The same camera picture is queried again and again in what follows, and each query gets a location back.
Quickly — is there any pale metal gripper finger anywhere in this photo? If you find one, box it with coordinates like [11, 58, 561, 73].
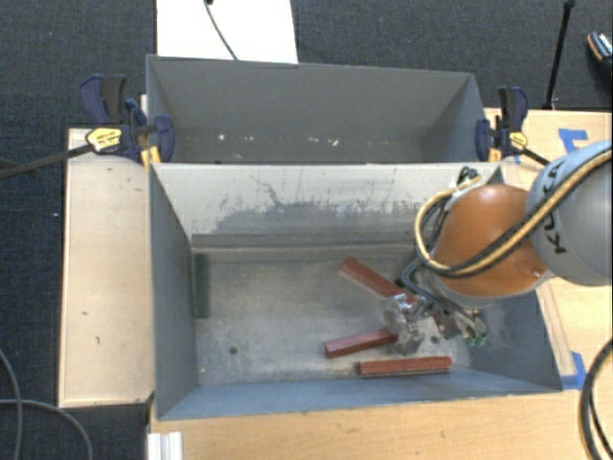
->
[388, 322, 426, 357]
[381, 292, 424, 326]

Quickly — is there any red-brown flat block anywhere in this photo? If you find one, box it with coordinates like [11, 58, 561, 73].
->
[338, 256, 419, 307]
[323, 328, 399, 360]
[357, 355, 454, 380]

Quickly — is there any grey metal bin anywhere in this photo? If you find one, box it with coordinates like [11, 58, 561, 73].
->
[145, 54, 564, 423]

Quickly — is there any dark green flat block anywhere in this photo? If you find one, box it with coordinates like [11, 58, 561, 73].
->
[192, 252, 212, 320]

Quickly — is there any pale wood flat board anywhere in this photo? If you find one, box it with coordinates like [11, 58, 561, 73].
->
[57, 126, 157, 409]

